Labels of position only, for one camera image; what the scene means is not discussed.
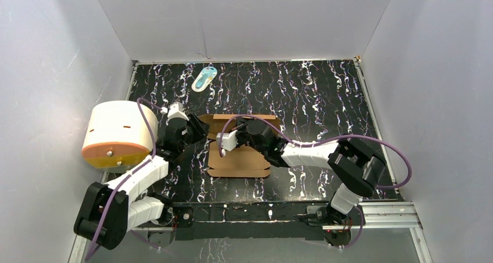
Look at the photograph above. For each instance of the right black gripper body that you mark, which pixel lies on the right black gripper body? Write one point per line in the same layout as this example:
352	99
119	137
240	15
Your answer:
243	138

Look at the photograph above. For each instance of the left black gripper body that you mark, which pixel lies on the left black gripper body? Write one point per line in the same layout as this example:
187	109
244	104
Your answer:
191	126

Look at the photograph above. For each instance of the brown cardboard box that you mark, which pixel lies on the brown cardboard box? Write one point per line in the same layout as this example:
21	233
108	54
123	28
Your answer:
242	162

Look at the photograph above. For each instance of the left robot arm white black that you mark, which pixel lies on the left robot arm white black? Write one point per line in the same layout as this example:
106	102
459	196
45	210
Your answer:
110	210

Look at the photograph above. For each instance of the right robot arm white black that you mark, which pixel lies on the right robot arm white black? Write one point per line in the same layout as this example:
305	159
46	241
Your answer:
357	165

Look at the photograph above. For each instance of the blue white blister package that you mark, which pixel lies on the blue white blister package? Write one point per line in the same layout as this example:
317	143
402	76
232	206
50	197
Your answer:
204	78

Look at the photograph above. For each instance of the white orange round container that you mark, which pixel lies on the white orange round container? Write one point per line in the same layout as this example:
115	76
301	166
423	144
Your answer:
117	136

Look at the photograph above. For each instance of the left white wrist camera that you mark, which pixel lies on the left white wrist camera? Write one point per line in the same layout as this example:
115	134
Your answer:
175	110

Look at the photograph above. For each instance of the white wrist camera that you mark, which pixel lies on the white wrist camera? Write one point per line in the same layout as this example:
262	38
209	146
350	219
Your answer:
227	141
175	110

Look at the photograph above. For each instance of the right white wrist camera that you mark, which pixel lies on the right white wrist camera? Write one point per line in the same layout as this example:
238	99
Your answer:
227	141

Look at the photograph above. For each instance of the aluminium front rail frame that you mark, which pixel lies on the aluminium front rail frame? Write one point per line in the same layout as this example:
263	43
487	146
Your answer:
268	220

